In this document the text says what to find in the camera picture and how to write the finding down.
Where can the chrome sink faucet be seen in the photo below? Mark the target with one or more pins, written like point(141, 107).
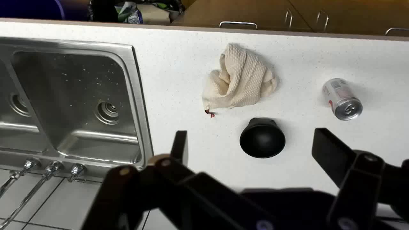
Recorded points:
point(77, 171)

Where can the crumpled plastic bag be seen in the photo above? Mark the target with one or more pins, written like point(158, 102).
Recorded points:
point(128, 11)

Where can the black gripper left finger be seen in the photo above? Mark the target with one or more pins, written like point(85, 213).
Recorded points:
point(179, 196)

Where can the blue plastic bin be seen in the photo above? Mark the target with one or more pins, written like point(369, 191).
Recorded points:
point(30, 8)

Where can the stainless steel double sink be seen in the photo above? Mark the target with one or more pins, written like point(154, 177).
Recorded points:
point(64, 85)

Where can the beige waffle dish cloth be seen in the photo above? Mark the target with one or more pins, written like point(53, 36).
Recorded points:
point(243, 81)

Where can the wooden base cabinet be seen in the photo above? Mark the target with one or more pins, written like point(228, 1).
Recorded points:
point(256, 11)

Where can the silver soda can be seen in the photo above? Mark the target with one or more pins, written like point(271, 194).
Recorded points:
point(340, 100)

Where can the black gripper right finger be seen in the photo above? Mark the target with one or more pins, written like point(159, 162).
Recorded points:
point(358, 183)

